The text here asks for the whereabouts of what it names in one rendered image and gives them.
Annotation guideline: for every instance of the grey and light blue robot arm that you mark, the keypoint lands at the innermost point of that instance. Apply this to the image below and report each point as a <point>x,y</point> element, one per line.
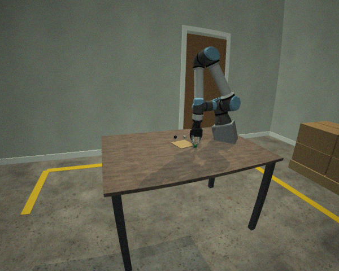
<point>209,57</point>

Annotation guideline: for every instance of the tan mat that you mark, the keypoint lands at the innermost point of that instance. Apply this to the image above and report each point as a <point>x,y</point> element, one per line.
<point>182,144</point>

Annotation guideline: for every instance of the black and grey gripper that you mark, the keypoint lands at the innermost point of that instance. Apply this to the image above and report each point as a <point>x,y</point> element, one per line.
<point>196,132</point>

